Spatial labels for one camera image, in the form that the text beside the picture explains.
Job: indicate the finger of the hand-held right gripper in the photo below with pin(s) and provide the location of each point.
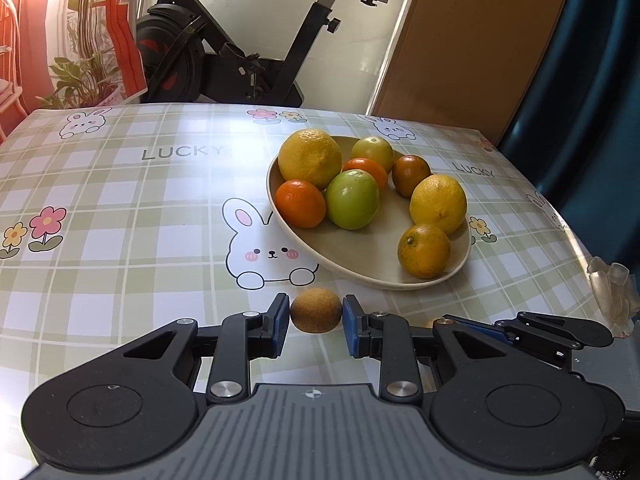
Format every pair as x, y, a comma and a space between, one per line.
575, 335
475, 327

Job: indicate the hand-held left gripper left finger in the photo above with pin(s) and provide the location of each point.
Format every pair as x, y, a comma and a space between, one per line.
281, 325

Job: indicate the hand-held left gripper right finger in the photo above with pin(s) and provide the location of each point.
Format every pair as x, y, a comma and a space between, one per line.
350, 325

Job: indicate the small brown round fruit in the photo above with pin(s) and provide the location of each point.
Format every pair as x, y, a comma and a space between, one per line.
316, 310

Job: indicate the beige round plate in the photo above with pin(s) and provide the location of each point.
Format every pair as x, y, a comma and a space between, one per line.
350, 255

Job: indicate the greenish orange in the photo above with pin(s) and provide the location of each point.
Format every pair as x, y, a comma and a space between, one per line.
424, 251

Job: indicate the bright orange tangerine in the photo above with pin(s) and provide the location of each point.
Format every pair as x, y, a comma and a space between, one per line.
367, 167
300, 203

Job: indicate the green round fruit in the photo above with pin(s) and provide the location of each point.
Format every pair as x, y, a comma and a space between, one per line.
352, 199

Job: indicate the large yellow lemon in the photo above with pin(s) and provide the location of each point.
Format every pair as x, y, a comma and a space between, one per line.
438, 203
310, 157

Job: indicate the dark brownish orange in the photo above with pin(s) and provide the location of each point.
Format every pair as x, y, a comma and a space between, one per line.
411, 175

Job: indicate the yellow-green round fruit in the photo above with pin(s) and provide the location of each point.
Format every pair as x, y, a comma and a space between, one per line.
375, 152

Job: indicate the clear table corner guard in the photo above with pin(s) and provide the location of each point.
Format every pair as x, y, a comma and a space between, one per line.
612, 285

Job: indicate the green checked tablecloth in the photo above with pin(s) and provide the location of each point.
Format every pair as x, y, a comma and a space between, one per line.
125, 260

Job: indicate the dark teal curtain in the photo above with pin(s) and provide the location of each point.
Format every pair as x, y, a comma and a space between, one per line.
590, 110

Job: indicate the brown wooden door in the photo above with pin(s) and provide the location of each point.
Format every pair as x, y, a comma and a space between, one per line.
475, 60

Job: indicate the black exercise bike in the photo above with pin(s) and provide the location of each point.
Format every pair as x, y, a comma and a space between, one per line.
170, 45

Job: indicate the red chair backdrop poster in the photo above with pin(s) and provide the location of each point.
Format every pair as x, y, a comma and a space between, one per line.
100, 10

